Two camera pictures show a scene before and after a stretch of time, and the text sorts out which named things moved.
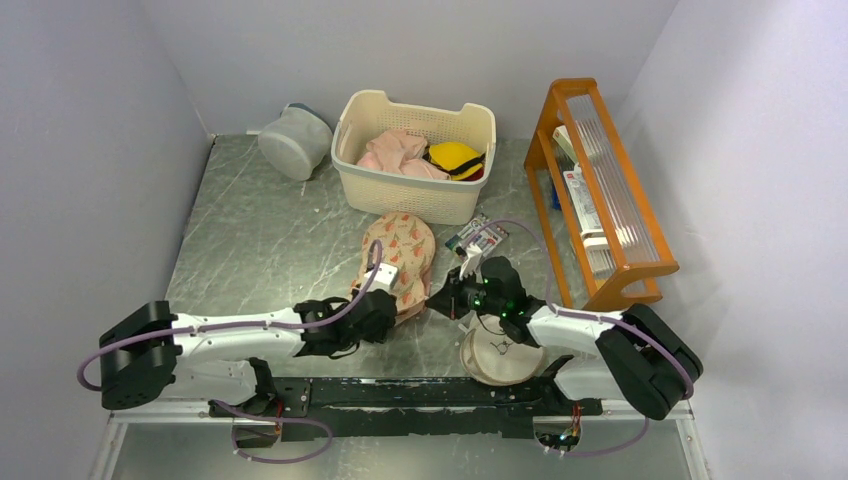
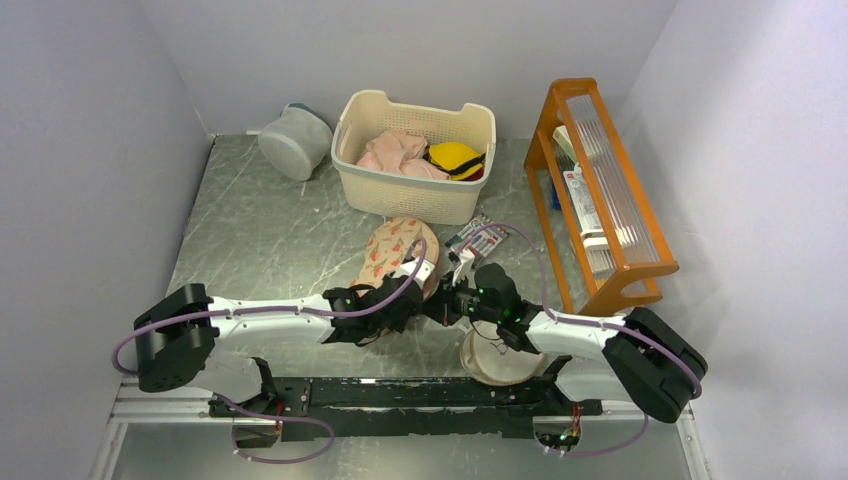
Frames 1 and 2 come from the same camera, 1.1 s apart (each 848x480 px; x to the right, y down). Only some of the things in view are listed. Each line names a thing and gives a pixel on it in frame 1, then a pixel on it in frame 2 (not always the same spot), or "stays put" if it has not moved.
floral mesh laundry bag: [407, 244] stays put
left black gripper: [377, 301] -> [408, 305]
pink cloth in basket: [401, 152] stays put
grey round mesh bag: [297, 143] stays put
